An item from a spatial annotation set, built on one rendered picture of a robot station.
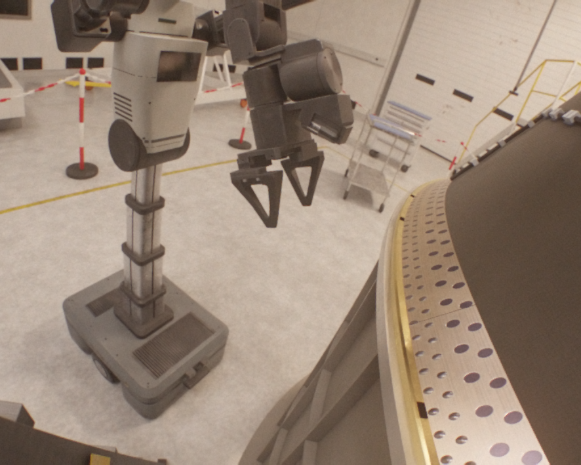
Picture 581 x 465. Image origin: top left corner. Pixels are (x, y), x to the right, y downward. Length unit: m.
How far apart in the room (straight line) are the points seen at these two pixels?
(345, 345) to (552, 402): 0.50
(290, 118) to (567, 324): 0.38
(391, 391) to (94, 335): 1.26
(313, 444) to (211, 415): 0.89
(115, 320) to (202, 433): 0.61
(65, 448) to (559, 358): 0.42
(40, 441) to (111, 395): 1.36
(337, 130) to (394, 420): 0.32
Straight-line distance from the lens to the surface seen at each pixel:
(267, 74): 0.43
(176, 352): 1.40
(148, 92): 0.87
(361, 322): 0.70
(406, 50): 8.87
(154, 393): 1.32
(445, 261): 0.50
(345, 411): 0.61
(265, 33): 0.43
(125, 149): 0.96
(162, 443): 1.50
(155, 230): 1.16
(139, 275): 1.23
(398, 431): 0.35
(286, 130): 0.40
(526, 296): 0.40
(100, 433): 1.54
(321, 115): 0.39
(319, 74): 0.38
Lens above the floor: 1.43
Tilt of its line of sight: 32 degrees down
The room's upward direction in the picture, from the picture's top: 17 degrees clockwise
